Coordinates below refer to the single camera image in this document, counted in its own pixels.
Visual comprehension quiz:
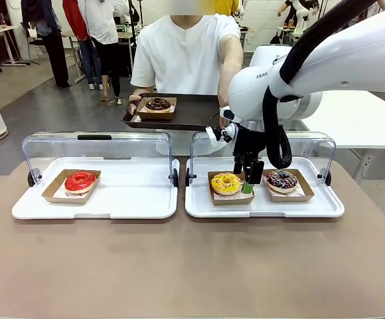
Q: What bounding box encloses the person left forearm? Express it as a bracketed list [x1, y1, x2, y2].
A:
[218, 35, 245, 110]

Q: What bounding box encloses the black hose of right arm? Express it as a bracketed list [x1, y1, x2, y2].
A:
[262, 0, 379, 169]

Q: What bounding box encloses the yellow sprinkle donut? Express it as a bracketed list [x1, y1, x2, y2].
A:
[210, 171, 242, 196]

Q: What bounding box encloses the red glazed donut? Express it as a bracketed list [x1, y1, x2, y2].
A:
[64, 170, 97, 195]

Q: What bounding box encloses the person right forearm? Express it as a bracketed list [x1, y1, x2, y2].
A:
[133, 85, 156, 97]

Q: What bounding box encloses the bystander in white shirt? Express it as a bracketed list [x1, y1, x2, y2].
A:
[79, 0, 123, 102]

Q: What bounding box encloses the cardboard box of chocolate donut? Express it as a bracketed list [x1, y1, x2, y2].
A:
[135, 97, 177, 120]

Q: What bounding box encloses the large white table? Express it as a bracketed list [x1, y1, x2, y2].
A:
[300, 90, 385, 182]

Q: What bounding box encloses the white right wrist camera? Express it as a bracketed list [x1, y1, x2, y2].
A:
[205, 125, 237, 147]

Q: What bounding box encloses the white display tray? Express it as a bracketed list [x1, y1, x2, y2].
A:
[11, 156, 179, 220]
[185, 156, 345, 219]

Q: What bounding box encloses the chocolate nut donut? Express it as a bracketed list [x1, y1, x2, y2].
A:
[145, 96, 173, 113]

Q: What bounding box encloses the bystander in red jacket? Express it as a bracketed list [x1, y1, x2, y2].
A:
[62, 0, 104, 91]

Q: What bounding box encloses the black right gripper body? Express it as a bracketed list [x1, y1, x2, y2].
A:
[232, 128, 267, 163]

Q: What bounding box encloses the bystander in dark jacket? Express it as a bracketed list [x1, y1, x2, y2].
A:
[20, 0, 71, 90]

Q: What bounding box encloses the clear display lid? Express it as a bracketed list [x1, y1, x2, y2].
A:
[22, 132, 180, 189]
[185, 132, 337, 187]

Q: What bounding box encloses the brown serving tray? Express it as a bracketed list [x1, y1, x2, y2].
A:
[121, 92, 225, 132]

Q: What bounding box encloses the cardboard box of red donut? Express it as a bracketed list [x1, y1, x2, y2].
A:
[41, 169, 102, 204]

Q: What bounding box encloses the cardboard box of yellow donut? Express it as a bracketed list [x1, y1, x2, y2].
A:
[207, 171, 256, 206]

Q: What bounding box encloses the chocolate rainbow sprinkle donut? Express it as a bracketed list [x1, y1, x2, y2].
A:
[266, 169, 299, 194]

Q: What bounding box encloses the bystander in yellow shirt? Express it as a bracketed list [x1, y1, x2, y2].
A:
[212, 0, 240, 17]

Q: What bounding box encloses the person in white t-shirt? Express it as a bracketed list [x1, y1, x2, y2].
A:
[130, 5, 245, 157]

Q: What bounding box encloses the person right hand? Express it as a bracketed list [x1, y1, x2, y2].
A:
[125, 92, 144, 116]

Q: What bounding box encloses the cardboard box of sprinkle donut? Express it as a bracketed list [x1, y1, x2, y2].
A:
[262, 168, 315, 203]

